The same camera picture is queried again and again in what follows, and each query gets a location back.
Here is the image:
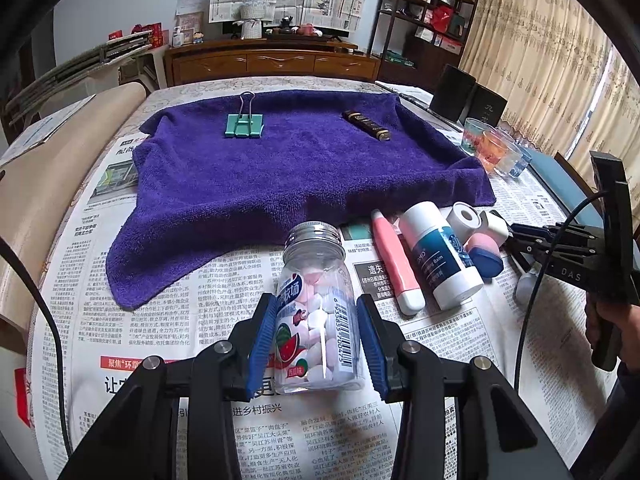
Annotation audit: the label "pink tube white cap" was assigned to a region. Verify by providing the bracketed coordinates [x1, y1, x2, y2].
[370, 208, 426, 316]

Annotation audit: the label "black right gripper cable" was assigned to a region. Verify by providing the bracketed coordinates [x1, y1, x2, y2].
[514, 191, 608, 386]

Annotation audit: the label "dark brown gold tube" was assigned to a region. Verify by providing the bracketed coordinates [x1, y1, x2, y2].
[342, 109, 391, 142]

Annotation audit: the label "person's right hand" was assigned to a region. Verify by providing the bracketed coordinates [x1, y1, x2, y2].
[584, 298, 640, 362]

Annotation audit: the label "green binder clip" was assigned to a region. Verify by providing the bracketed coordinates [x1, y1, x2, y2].
[221, 91, 264, 139]

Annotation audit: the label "white paper sheet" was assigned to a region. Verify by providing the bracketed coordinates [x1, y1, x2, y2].
[0, 94, 96, 168]

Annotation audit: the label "white woven basket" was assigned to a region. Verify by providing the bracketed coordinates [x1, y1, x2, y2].
[240, 2, 263, 40]

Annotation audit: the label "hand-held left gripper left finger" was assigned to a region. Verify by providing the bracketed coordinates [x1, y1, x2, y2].
[57, 292, 281, 480]

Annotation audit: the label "dark display shelf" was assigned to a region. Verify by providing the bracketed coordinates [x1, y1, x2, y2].
[370, 0, 486, 82]

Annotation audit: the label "dark tea set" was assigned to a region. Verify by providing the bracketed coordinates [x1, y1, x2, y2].
[265, 17, 326, 39]

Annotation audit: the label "purple towel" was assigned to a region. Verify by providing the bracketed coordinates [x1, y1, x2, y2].
[106, 89, 497, 311]

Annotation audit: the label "wooden television cabinet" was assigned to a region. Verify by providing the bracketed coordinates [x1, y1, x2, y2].
[164, 40, 381, 86]

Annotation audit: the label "folded newspaper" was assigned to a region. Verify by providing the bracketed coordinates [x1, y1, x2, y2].
[375, 80, 466, 132]

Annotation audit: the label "newspaper covered television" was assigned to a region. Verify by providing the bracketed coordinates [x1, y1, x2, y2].
[209, 0, 366, 41]

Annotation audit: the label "clear candy bottle silver lid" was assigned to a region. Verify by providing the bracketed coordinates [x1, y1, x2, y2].
[272, 221, 368, 395]

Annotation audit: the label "newspaper table covering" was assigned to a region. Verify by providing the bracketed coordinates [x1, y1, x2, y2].
[30, 135, 621, 480]

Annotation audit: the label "wall calendar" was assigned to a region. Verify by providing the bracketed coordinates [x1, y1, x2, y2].
[175, 0, 210, 46]

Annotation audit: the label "plain black box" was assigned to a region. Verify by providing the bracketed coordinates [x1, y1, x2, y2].
[430, 64, 477, 122]

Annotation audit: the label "teal cushioned wooden chair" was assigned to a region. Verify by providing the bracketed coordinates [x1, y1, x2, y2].
[530, 147, 616, 226]

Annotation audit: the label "red gift boxes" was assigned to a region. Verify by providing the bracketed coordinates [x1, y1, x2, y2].
[109, 22, 163, 49]

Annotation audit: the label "black box gold lettering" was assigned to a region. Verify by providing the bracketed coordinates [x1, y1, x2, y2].
[467, 83, 508, 126]

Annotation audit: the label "beige patterned curtain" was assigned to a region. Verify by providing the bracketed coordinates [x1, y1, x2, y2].
[457, 0, 640, 201]

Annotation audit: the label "folded grey slatted rack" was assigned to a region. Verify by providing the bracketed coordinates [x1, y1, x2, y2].
[0, 30, 153, 131]

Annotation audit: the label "group of patterned glass cups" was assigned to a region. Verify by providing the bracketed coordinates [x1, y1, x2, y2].
[461, 117, 535, 180]

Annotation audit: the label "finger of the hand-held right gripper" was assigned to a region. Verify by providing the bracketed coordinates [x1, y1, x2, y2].
[507, 239, 549, 274]
[509, 223, 594, 246]

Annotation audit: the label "pink and blue small case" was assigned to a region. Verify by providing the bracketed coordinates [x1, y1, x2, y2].
[462, 232, 503, 278]

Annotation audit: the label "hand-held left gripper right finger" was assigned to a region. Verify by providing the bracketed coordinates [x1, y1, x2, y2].
[355, 293, 576, 480]

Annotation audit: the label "white charger plug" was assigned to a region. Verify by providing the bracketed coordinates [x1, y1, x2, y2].
[480, 211, 511, 247]

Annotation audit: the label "small white grey cylinder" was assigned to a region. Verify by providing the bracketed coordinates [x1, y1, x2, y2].
[515, 262, 541, 306]

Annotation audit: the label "white plastic table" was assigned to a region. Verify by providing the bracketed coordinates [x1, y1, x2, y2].
[117, 45, 168, 93]

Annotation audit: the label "red paper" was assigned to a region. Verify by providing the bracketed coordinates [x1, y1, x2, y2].
[15, 367, 36, 428]

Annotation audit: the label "white tape roll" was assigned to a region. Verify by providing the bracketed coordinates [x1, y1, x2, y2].
[446, 202, 484, 241]

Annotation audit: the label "person's right forearm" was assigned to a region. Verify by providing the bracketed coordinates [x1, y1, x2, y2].
[602, 360, 640, 466]

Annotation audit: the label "white bottle blue label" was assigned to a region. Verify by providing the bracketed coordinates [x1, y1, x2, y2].
[398, 201, 485, 311]

